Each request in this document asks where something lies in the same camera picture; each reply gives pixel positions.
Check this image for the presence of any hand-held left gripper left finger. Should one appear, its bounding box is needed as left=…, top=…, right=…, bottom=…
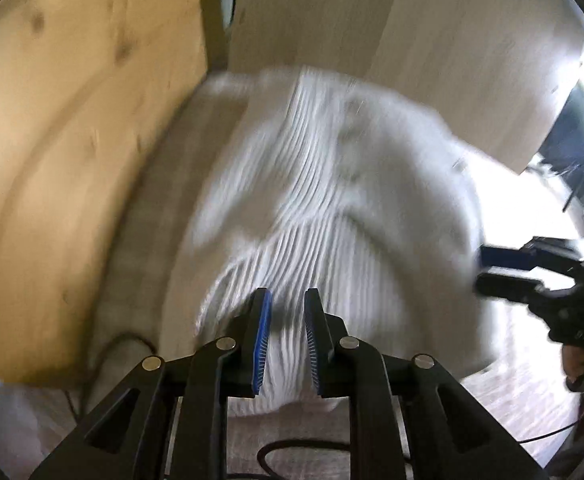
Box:
left=29, top=287, right=273, bottom=480

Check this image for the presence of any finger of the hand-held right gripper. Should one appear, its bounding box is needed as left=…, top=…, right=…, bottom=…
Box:
left=479, top=245, right=538, bottom=270
left=474, top=271, right=547, bottom=306

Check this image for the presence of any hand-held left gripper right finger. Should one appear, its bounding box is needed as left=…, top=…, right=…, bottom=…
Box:
left=304, top=287, right=547, bottom=480

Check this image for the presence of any white knit sweater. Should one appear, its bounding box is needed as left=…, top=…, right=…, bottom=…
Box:
left=159, top=64, right=497, bottom=416

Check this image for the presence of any dark equipment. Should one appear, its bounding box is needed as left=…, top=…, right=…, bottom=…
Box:
left=536, top=77, right=584, bottom=221

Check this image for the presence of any large tan board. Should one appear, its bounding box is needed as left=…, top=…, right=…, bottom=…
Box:
left=232, top=0, right=584, bottom=173

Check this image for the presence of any wooden headboard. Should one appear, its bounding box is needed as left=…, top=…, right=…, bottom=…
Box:
left=0, top=0, right=210, bottom=391

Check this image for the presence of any black cable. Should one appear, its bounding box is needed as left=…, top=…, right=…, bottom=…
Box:
left=67, top=332, right=159, bottom=418
left=222, top=437, right=367, bottom=480

